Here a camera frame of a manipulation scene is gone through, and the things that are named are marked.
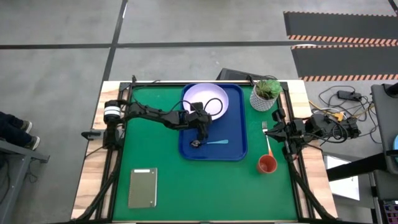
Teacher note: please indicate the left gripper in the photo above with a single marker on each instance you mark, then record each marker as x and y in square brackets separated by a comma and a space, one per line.
[200, 119]

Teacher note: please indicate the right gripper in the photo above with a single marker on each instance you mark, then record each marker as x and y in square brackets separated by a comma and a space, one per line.
[290, 133]

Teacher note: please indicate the orange cup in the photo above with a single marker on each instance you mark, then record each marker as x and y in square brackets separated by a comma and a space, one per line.
[266, 165]

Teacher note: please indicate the white bowl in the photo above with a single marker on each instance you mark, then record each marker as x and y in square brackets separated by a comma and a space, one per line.
[202, 93]

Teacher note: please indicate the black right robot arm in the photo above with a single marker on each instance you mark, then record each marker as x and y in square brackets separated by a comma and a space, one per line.
[320, 124]

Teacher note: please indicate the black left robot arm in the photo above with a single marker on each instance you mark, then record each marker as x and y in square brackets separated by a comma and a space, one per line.
[149, 112]

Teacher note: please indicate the blue plastic tray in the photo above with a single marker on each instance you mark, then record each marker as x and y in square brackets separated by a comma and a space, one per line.
[230, 130]

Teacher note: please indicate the succulent in white patterned pot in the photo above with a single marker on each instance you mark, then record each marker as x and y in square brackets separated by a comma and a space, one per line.
[262, 101]

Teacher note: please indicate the green table mat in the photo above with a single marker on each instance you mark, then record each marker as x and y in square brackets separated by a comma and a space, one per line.
[202, 186]

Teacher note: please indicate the black monitor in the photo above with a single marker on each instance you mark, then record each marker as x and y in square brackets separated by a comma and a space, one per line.
[233, 74]

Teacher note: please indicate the black power adapter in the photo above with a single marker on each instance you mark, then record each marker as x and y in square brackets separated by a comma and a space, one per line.
[349, 95]

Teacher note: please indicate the white paper sheet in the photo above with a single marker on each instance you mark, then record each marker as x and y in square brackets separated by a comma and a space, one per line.
[345, 186]

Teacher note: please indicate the black metal bar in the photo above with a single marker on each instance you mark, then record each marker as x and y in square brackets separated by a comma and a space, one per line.
[357, 168]

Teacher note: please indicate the black mat orange striped edge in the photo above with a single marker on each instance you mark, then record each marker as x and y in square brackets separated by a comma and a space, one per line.
[345, 62]
[342, 25]

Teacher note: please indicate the grey cart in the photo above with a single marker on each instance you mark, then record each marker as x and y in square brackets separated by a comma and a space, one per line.
[385, 124]

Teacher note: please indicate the person's shoe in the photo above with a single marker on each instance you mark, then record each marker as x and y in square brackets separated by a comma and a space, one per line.
[33, 143]
[27, 126]

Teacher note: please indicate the grey metal bench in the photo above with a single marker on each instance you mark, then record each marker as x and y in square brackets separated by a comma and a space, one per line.
[18, 174]

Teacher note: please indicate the person's leg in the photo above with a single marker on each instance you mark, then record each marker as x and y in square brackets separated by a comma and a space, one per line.
[9, 127]

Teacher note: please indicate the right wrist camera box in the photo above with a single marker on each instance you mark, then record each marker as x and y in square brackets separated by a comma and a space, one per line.
[279, 115]

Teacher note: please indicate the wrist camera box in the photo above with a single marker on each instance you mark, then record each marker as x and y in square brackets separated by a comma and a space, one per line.
[279, 115]
[196, 107]

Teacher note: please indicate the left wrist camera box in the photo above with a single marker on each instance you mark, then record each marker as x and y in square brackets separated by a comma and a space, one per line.
[196, 107]

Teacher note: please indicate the black table-edge bracket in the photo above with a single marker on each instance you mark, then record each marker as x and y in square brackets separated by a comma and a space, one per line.
[91, 134]

